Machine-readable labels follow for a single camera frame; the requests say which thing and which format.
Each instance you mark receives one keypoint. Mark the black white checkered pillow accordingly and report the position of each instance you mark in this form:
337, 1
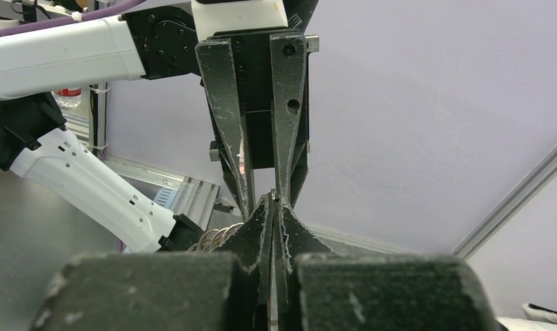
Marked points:
537, 318

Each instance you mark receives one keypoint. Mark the metal keyring with red handle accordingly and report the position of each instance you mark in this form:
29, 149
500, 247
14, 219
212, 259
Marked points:
214, 238

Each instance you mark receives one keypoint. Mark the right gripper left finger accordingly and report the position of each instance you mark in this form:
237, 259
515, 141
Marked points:
251, 244

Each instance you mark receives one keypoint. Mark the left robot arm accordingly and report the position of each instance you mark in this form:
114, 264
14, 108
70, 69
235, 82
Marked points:
122, 42

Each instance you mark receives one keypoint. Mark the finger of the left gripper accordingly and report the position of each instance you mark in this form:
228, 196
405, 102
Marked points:
216, 62
288, 66

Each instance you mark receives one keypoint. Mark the clear bottle red label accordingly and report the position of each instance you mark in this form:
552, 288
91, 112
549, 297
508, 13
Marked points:
68, 98

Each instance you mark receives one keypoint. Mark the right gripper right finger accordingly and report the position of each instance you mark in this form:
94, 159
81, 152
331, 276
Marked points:
291, 238

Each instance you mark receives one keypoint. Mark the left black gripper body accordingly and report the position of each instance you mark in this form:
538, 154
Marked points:
251, 51

